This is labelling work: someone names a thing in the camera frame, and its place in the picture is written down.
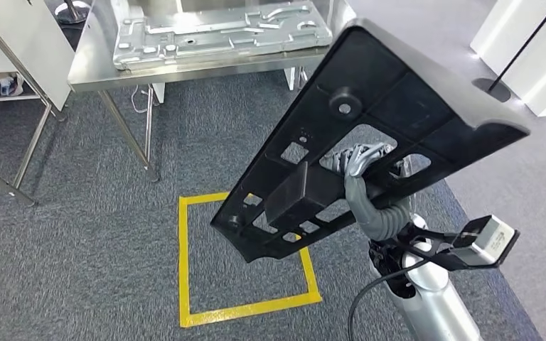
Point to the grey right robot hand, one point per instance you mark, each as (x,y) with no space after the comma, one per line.
(355,193)

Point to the black plastic panel part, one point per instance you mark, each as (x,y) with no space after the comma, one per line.
(395,108)

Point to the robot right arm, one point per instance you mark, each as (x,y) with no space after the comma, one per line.
(433,301)

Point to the stainless steel workbench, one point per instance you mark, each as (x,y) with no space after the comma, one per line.
(94,70)

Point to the black pole stand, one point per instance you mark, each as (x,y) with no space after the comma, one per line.
(492,89)

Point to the stamped grey metal plate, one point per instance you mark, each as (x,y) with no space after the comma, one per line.
(207,42)

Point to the white partition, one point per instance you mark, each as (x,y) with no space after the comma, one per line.
(536,56)

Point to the chrome pole stand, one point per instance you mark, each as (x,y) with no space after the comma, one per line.
(73,14)

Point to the white panel board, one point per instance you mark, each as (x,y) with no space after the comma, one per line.
(28,47)

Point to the person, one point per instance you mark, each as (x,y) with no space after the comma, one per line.
(8,85)

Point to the black camera bracket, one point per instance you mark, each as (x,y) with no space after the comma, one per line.
(423,235)

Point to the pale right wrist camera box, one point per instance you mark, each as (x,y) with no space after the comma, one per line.
(494,240)

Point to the steel frame table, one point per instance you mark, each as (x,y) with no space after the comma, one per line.
(32,148)

